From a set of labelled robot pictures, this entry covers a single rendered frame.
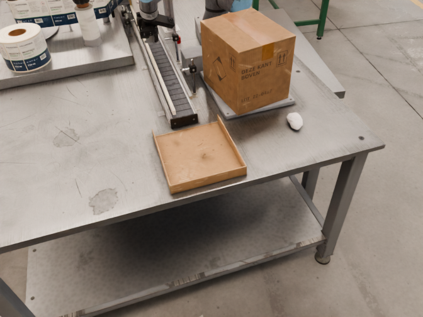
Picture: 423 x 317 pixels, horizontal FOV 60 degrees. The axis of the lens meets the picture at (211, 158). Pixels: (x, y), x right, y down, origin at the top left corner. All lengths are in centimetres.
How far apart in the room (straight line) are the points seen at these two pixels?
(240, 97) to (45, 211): 78
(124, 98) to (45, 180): 51
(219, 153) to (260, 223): 66
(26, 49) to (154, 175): 90
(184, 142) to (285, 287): 95
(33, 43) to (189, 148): 90
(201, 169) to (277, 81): 47
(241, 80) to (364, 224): 123
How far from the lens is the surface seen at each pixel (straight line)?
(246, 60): 132
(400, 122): 302
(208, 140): 135
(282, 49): 140
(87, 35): 197
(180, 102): 147
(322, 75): 176
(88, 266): 184
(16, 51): 187
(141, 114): 152
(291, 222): 188
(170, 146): 134
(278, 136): 138
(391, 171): 260
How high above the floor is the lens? 172
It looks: 44 degrees down
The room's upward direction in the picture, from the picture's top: 3 degrees counter-clockwise
